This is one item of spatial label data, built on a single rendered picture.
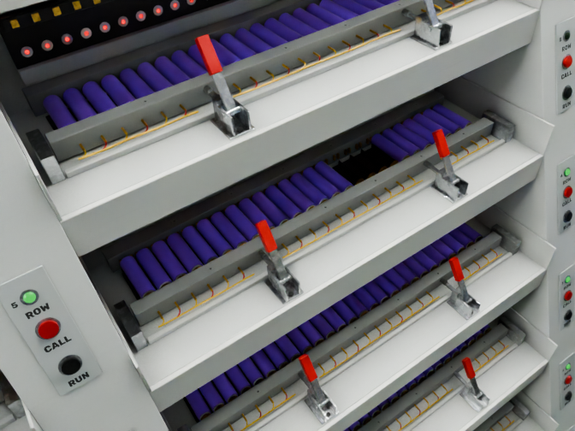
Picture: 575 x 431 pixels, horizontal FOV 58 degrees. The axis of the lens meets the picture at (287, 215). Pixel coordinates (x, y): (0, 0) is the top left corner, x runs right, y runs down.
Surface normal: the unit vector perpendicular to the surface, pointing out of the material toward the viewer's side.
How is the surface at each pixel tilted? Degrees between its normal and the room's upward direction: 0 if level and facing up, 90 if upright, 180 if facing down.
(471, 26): 20
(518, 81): 90
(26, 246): 90
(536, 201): 90
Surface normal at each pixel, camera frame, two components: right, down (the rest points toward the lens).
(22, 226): 0.51, 0.29
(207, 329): -0.06, -0.70
